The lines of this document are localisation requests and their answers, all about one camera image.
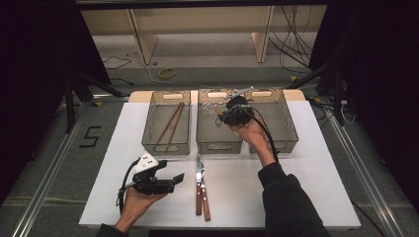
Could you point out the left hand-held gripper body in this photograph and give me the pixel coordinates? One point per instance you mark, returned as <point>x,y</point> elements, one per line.
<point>153,186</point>

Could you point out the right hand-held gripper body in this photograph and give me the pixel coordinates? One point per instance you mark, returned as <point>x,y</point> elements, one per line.
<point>238,113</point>

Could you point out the smoky clear plastic bin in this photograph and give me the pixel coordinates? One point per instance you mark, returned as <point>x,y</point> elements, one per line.
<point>280,121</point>
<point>168,128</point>
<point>214,131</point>

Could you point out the reddish brown wooden chopstick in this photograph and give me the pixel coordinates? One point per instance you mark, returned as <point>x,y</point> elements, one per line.
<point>176,123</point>
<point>168,123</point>

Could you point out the person's right hand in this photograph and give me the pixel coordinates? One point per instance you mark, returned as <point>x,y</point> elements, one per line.
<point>252,133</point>

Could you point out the person's left hand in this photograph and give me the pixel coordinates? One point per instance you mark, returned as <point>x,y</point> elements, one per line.
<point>140,205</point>

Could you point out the white table cover sheet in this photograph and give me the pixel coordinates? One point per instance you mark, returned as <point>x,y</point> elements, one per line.
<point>230,184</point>

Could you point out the yellow tape roll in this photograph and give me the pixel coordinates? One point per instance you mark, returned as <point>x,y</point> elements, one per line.
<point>161,73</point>

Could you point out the black metal stand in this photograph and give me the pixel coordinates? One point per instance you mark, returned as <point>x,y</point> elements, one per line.
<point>337,98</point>

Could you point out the beige wooden desk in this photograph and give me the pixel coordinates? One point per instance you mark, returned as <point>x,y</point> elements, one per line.
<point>204,19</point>

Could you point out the black tripod stand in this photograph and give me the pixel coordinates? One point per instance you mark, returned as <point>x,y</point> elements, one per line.
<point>69,105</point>

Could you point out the black curtain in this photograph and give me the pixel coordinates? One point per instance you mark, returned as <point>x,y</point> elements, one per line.
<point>33,82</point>
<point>382,82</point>

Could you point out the aluminium floor rail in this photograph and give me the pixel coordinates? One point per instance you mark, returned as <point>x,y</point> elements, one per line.
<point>46,184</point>
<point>369,184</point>

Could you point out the black frame bar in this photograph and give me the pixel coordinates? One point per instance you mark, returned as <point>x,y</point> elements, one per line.
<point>197,3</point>

